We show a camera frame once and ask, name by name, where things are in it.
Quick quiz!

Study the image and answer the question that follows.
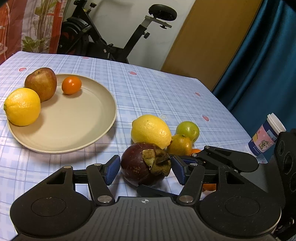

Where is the orange green tangerine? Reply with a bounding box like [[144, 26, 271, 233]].
[[166, 134, 192, 156]]

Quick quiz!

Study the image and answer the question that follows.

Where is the bright orange mandarin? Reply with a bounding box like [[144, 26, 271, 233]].
[[190, 149, 216, 192]]

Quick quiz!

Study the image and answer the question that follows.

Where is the dark purple mangosteen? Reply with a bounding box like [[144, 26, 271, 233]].
[[120, 142, 171, 186]]

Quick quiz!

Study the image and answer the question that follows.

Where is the green round fruit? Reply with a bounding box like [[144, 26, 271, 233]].
[[176, 121, 200, 143]]

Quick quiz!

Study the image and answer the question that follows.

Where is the yellow lemon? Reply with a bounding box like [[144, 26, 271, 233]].
[[4, 88, 41, 126], [131, 114, 172, 149]]

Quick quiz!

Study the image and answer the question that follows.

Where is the small orange kumquat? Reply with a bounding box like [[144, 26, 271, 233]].
[[62, 75, 82, 95]]

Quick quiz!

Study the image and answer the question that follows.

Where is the red apple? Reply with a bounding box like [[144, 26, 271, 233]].
[[24, 67, 57, 102]]

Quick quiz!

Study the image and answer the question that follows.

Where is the blue white paper cup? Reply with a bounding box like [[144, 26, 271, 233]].
[[248, 113, 286, 156]]

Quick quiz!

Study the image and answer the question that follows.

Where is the cream round plate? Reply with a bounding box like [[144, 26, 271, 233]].
[[8, 74, 117, 154]]

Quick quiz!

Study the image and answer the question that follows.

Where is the blue plaid tablecloth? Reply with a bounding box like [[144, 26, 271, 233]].
[[1, 52, 250, 240]]

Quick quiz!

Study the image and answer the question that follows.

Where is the blue curtain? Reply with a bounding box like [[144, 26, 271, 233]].
[[213, 1, 295, 136]]

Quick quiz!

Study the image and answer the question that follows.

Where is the wooden door panel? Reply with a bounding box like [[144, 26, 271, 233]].
[[161, 0, 261, 90]]

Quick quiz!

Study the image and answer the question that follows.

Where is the black exercise bike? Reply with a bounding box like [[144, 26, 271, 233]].
[[57, 1, 177, 63]]

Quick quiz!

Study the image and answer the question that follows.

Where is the printed room backdrop curtain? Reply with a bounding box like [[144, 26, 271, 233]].
[[1, 0, 68, 63]]

